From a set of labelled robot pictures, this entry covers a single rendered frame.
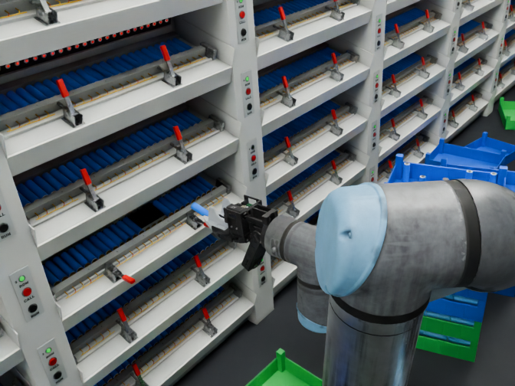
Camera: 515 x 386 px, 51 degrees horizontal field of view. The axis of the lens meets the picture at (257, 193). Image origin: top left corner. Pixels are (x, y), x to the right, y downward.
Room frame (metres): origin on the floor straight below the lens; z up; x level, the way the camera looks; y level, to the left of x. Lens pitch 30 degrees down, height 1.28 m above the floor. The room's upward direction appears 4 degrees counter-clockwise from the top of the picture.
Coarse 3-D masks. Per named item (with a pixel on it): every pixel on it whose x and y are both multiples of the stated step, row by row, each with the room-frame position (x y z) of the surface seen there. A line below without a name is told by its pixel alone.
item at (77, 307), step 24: (216, 168) 1.39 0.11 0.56; (168, 192) 1.33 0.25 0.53; (240, 192) 1.33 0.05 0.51; (168, 240) 1.14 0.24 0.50; (192, 240) 1.18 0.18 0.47; (120, 264) 1.05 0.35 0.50; (144, 264) 1.06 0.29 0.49; (96, 288) 0.97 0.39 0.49; (120, 288) 1.00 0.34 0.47; (72, 312) 0.90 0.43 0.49
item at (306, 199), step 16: (320, 160) 1.83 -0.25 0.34; (336, 160) 1.82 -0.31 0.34; (352, 160) 1.87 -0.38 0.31; (368, 160) 1.84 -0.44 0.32; (304, 176) 1.71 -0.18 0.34; (320, 176) 1.73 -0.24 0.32; (336, 176) 1.72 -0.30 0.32; (352, 176) 1.77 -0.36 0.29; (272, 192) 1.60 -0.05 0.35; (288, 192) 1.53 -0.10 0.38; (304, 192) 1.63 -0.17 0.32; (320, 192) 1.66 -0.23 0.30; (288, 208) 1.53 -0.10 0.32; (304, 208) 1.56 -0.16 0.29
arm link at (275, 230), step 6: (282, 216) 0.94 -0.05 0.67; (276, 222) 0.92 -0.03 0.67; (282, 222) 0.92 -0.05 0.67; (288, 222) 0.91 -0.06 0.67; (270, 228) 0.91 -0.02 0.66; (276, 228) 0.91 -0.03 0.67; (282, 228) 0.90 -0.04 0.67; (270, 234) 0.90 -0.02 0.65; (276, 234) 0.90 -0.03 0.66; (264, 240) 0.91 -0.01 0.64; (270, 240) 0.90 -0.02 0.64; (276, 240) 0.89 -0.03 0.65; (264, 246) 0.91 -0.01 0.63; (270, 246) 0.90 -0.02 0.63; (276, 246) 0.89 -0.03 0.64; (270, 252) 0.90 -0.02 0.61; (276, 252) 0.89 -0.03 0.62
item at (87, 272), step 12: (216, 192) 1.32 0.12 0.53; (204, 204) 1.28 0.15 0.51; (180, 216) 1.21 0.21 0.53; (156, 228) 1.15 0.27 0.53; (168, 228) 1.17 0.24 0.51; (132, 240) 1.10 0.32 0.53; (144, 240) 1.12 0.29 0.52; (120, 252) 1.06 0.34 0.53; (96, 264) 1.02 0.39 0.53; (72, 276) 0.98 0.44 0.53; (84, 276) 0.99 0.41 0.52; (60, 288) 0.94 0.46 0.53
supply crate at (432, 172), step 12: (396, 156) 1.39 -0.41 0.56; (396, 168) 1.39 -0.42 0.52; (420, 168) 1.38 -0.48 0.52; (432, 168) 1.36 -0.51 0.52; (444, 168) 1.35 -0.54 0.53; (456, 168) 1.33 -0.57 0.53; (504, 168) 1.27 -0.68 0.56; (396, 180) 1.38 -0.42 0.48; (432, 180) 1.36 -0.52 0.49; (504, 180) 1.25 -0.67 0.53
